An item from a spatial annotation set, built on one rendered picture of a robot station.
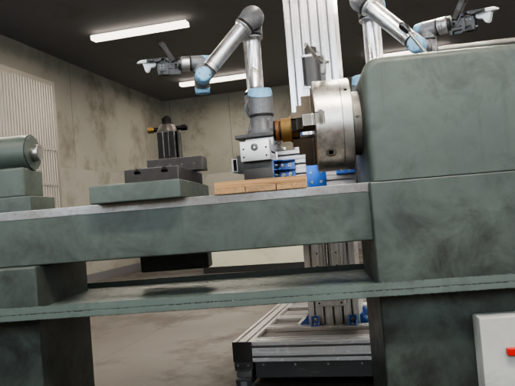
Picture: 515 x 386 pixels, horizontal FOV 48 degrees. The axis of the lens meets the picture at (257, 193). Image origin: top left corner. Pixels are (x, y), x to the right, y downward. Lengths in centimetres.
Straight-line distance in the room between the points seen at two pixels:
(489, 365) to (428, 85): 85
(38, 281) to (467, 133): 145
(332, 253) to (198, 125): 868
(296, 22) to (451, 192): 144
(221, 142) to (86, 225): 916
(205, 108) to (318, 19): 839
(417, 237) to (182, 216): 75
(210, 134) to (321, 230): 937
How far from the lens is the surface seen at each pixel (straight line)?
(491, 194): 191
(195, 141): 1126
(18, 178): 222
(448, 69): 192
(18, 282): 209
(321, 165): 198
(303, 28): 299
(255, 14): 290
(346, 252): 287
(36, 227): 208
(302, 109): 210
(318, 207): 188
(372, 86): 187
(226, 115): 1113
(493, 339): 187
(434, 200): 186
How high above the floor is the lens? 80
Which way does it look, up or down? 2 degrees up
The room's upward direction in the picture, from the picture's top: 5 degrees counter-clockwise
